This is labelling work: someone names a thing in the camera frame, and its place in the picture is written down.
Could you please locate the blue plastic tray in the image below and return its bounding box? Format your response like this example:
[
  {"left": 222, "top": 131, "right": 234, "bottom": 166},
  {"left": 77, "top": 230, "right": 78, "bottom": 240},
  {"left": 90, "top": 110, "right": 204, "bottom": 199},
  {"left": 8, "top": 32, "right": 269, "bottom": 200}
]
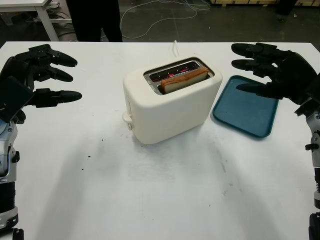
[{"left": 212, "top": 74, "right": 280, "bottom": 139}]

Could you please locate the white desk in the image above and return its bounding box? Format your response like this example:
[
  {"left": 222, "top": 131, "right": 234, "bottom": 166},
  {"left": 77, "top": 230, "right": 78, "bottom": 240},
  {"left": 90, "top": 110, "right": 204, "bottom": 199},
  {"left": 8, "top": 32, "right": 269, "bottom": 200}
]
[{"left": 0, "top": 0, "right": 76, "bottom": 42}]

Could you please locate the toast slice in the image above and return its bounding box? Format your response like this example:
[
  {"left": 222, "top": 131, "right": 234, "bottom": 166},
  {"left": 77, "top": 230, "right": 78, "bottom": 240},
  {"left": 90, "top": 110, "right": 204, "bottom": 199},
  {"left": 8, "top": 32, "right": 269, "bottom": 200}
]
[{"left": 160, "top": 66, "right": 210, "bottom": 95}]

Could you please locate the white two-slot toaster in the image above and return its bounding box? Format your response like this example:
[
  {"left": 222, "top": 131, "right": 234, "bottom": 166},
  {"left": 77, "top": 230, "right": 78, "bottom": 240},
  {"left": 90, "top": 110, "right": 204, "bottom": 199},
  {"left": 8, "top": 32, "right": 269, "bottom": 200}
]
[{"left": 122, "top": 56, "right": 223, "bottom": 145}]

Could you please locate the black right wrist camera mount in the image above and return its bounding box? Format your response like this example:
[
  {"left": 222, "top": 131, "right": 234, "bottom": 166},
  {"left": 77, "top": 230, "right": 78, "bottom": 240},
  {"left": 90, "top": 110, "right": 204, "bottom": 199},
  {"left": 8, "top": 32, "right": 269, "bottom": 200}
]
[{"left": 294, "top": 94, "right": 320, "bottom": 118}]

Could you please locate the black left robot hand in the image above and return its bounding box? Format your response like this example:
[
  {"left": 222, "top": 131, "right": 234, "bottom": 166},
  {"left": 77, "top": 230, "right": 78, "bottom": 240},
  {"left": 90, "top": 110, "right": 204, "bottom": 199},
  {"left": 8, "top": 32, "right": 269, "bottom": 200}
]
[{"left": 0, "top": 43, "right": 83, "bottom": 126}]

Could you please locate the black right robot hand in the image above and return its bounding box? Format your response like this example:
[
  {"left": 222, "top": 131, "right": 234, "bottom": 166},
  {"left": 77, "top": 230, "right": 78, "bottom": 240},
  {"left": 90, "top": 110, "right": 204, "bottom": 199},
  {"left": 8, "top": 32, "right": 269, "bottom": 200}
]
[{"left": 231, "top": 41, "right": 320, "bottom": 106}]

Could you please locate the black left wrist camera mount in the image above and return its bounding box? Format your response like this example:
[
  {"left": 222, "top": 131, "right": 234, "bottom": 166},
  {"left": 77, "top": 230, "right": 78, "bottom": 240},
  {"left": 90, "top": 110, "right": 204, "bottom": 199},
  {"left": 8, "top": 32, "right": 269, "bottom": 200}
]
[{"left": 0, "top": 76, "right": 35, "bottom": 123}]

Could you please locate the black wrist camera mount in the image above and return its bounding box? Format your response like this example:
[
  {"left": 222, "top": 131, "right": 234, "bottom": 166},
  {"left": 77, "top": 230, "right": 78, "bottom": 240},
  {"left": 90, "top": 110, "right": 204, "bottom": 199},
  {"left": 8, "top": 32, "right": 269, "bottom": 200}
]
[
  {"left": 294, "top": 94, "right": 320, "bottom": 118},
  {"left": 0, "top": 76, "right": 35, "bottom": 123}
]

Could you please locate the person in black trousers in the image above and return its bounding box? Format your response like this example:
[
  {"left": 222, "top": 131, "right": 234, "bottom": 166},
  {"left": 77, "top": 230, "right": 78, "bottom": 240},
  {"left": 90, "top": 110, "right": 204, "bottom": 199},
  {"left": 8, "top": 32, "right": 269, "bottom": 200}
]
[{"left": 66, "top": 0, "right": 123, "bottom": 43}]

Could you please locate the black bag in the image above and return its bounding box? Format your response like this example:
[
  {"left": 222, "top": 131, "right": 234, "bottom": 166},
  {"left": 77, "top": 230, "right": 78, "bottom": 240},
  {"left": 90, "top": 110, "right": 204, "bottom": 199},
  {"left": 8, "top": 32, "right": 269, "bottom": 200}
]
[{"left": 276, "top": 0, "right": 293, "bottom": 16}]

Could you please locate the white toaster power cord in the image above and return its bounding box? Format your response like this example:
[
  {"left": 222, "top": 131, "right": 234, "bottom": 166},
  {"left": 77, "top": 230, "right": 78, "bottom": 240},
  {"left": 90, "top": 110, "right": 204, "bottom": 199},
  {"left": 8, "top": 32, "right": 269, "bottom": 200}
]
[{"left": 172, "top": 40, "right": 181, "bottom": 58}]

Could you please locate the white floor cable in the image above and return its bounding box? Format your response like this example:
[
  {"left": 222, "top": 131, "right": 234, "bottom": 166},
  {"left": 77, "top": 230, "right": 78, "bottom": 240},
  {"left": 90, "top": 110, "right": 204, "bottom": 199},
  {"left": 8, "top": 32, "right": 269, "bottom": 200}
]
[{"left": 118, "top": 0, "right": 212, "bottom": 40}]

